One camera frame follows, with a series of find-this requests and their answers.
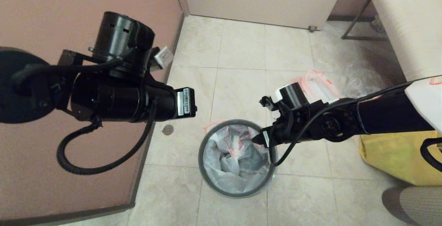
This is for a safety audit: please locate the grey ribbed round object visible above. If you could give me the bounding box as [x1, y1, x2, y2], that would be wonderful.
[382, 186, 442, 226]

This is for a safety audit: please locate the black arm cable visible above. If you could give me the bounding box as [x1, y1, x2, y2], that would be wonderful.
[10, 48, 137, 92]
[273, 83, 411, 166]
[57, 97, 159, 175]
[421, 137, 442, 173]

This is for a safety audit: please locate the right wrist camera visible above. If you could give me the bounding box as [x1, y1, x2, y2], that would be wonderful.
[260, 96, 277, 111]

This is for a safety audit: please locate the grey bin rim ring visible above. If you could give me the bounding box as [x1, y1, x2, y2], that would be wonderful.
[198, 119, 278, 199]

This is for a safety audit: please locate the white red bag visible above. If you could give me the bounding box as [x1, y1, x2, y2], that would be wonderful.
[273, 70, 346, 119]

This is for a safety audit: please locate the small clear container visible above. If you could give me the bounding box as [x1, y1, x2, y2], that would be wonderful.
[370, 13, 384, 32]

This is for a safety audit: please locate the white red-printed bin liner bag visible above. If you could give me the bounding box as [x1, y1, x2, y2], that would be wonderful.
[202, 119, 273, 194]

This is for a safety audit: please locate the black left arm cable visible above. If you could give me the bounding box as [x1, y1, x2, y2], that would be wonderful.
[57, 97, 159, 175]
[10, 48, 137, 92]

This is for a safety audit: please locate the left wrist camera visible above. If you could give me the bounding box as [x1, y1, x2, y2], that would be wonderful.
[154, 46, 174, 70]

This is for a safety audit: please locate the clear bag with black contents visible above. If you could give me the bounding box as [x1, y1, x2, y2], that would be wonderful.
[342, 66, 391, 97]

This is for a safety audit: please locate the cream striped table top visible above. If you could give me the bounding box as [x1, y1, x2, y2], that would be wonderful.
[366, 0, 442, 81]

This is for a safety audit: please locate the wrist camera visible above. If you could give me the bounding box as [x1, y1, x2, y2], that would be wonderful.
[260, 96, 277, 111]
[154, 46, 174, 70]

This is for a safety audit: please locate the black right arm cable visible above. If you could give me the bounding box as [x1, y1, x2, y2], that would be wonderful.
[421, 137, 442, 173]
[273, 83, 411, 166]

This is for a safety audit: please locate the dark metal table frame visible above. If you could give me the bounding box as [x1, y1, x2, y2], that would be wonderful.
[341, 0, 388, 41]

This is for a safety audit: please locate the yellow shopping bag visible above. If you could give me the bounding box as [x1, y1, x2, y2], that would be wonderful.
[359, 131, 442, 186]

